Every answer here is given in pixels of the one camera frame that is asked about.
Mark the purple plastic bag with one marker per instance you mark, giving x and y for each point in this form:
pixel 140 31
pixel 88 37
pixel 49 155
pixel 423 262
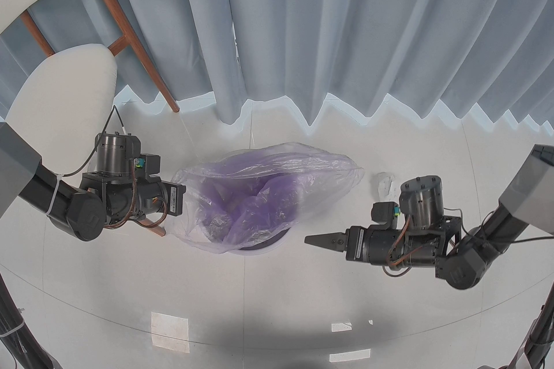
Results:
pixel 259 168

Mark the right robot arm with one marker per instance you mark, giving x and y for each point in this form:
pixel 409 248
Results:
pixel 463 268

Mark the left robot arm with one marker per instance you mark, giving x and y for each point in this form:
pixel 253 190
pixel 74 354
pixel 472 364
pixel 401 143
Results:
pixel 82 216

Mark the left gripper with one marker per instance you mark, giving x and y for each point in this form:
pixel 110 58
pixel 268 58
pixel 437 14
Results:
pixel 175 201

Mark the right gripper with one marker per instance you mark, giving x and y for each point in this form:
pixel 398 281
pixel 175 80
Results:
pixel 376 246

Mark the crumpled clear wrapper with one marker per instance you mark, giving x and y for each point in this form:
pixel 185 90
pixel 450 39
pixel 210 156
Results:
pixel 385 185

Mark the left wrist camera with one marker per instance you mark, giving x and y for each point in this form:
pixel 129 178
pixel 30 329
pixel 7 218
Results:
pixel 151 164

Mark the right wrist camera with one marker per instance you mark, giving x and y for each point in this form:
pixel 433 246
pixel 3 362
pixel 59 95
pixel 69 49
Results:
pixel 383 213

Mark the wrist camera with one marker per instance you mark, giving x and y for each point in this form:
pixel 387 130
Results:
pixel 383 213
pixel 151 164

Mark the pale blue curtain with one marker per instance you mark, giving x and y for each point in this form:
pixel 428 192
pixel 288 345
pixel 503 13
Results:
pixel 173 12
pixel 368 12

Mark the white cushioned wooden chair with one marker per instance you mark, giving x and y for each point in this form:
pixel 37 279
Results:
pixel 65 90

